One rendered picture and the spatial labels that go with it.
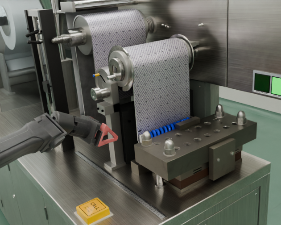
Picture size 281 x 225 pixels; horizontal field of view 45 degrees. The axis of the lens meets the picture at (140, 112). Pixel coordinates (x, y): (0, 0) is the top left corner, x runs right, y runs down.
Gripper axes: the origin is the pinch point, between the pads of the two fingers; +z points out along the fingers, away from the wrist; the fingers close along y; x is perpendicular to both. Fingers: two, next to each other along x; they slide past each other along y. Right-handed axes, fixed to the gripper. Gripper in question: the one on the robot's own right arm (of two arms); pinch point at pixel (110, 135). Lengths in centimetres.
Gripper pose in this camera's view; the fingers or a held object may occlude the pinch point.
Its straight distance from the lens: 106.3
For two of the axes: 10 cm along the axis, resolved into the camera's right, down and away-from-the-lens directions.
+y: 5.9, 2.4, -7.7
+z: 7.4, 2.4, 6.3
